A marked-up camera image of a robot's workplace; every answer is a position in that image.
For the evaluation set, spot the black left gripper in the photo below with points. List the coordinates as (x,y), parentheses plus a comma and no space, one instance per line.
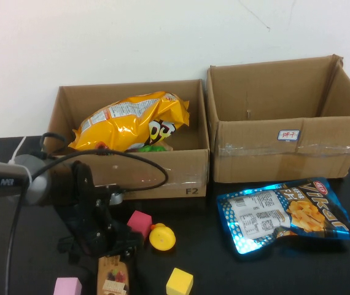
(98,227)

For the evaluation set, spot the brown snack bar packet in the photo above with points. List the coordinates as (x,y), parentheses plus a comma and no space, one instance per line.
(113,276)

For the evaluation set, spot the blue Vikar shrimp chip bag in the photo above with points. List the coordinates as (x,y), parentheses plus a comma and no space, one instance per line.
(261,215)

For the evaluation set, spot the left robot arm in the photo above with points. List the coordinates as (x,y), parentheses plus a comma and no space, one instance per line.
(37,184)

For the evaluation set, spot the green snack packet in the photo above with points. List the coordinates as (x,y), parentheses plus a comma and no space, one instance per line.
(151,148)

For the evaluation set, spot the magenta foam cube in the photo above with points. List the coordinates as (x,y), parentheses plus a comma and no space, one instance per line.
(139,222)

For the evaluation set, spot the pink foam cube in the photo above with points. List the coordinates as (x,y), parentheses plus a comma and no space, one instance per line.
(67,286)

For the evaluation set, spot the yellow rubber duck toy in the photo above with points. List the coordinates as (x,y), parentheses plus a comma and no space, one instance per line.
(162,238)

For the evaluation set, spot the yellow foam cube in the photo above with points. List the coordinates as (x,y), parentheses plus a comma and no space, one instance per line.
(178,282)

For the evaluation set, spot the cardboard box printed F2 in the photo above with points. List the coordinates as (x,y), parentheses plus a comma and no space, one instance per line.
(181,166)

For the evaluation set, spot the yellow chip bag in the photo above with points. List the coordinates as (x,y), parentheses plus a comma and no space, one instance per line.
(122,129)

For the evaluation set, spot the cardboard box with white label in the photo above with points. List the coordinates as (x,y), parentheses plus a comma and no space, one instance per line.
(270,163)

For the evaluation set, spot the white blue-bordered label sticker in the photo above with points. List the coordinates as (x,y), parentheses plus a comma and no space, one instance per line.
(288,135)

